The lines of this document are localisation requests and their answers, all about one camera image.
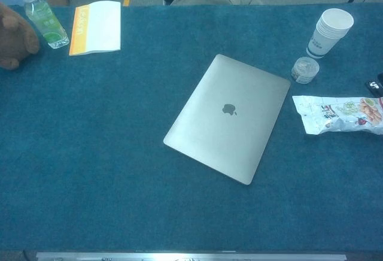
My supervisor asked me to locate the silver apple laptop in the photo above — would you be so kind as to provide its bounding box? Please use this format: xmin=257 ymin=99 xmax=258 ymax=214
xmin=163 ymin=53 xmax=292 ymax=186

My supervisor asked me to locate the blue table cloth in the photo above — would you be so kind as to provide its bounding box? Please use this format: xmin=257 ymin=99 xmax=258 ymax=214
xmin=0 ymin=2 xmax=383 ymax=253

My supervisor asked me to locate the small clear plastic jar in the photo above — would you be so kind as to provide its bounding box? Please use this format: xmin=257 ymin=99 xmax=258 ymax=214
xmin=291 ymin=56 xmax=320 ymax=84

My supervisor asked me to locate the white and orange book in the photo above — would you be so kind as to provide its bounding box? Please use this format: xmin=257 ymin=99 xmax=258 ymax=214
xmin=68 ymin=0 xmax=122 ymax=56

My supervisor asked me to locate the white printed snack bag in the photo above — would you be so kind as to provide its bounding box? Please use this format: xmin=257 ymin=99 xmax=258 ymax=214
xmin=291 ymin=95 xmax=383 ymax=136

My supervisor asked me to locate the green label water bottle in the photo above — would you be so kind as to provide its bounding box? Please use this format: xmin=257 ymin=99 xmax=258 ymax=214
xmin=17 ymin=0 xmax=70 ymax=50

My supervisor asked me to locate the black device with white logo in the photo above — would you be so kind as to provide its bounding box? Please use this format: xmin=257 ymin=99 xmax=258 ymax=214
xmin=364 ymin=72 xmax=383 ymax=96

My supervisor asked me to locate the brown plush toy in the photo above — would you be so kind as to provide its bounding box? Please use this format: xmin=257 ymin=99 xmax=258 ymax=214
xmin=0 ymin=2 xmax=41 ymax=70

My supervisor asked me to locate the aluminium frame rail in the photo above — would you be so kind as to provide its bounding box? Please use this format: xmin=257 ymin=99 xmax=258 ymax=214
xmin=35 ymin=251 xmax=348 ymax=261

